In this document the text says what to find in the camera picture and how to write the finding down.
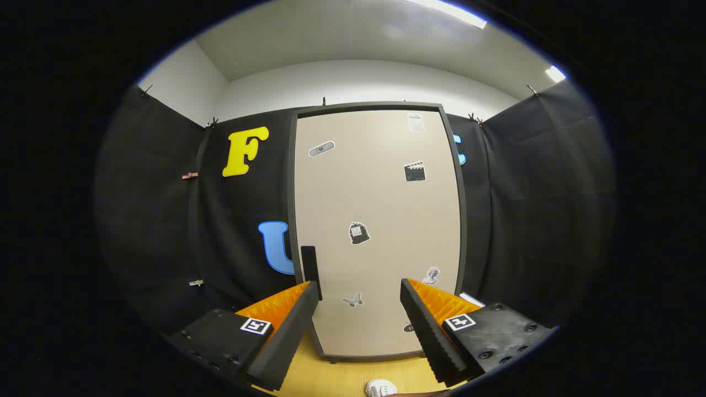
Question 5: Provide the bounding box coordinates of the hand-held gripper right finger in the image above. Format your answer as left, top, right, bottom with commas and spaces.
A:
399, 278, 557, 388

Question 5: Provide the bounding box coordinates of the white canvas shoe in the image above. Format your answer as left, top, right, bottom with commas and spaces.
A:
365, 379, 398, 397

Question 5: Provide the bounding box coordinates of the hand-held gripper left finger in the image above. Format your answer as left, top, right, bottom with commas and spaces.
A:
164, 280, 320, 392

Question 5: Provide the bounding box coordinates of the black backdrop cloth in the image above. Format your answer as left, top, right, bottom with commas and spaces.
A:
94, 80, 616, 342

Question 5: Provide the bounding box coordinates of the black door handle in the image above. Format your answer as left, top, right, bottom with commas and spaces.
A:
301, 246, 322, 301

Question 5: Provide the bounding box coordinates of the dark grey shoe cabinet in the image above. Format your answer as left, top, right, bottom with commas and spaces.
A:
287, 102, 468, 364

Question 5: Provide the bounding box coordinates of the long ceiling light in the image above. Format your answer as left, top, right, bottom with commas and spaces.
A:
408, 0, 488, 29

